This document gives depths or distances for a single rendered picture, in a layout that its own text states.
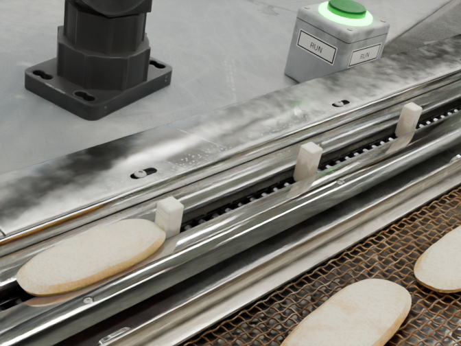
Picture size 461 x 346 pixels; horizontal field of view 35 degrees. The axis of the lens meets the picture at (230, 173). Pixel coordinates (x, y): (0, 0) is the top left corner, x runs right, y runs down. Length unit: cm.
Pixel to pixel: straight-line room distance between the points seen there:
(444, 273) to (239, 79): 40
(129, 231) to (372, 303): 16
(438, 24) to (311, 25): 34
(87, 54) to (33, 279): 27
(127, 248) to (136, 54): 25
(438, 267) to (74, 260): 20
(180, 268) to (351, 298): 11
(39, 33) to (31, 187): 33
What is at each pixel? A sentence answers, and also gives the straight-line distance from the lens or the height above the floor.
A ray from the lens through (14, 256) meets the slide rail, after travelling 44.
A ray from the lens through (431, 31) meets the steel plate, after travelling 101.
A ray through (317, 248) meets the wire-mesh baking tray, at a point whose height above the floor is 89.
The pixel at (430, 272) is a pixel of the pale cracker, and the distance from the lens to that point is 40.
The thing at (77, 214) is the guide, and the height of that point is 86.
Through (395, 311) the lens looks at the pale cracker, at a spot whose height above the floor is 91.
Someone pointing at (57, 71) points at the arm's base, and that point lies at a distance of 67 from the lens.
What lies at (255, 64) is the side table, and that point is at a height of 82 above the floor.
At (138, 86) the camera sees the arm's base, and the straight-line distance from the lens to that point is 67.
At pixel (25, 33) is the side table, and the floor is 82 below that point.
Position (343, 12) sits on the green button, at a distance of 73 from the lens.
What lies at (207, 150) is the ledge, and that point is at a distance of 53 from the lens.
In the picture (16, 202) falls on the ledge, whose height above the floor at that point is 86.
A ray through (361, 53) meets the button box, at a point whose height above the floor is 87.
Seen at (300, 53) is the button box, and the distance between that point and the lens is 75.
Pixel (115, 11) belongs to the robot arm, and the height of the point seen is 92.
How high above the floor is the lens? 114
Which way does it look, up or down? 33 degrees down
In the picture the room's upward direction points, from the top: 11 degrees clockwise
